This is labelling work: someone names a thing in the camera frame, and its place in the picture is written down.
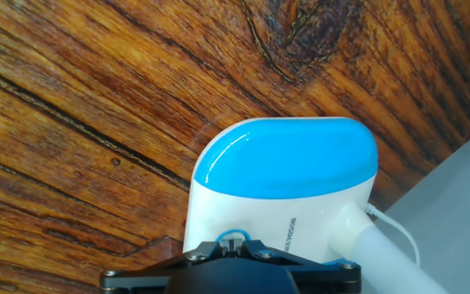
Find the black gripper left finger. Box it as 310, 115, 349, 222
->
99, 238, 231, 294

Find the white lamp power cable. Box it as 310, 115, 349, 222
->
365, 203, 422, 269

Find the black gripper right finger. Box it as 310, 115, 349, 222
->
229, 238, 362, 294

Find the blue and white desk lamp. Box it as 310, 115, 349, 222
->
181, 117, 450, 294

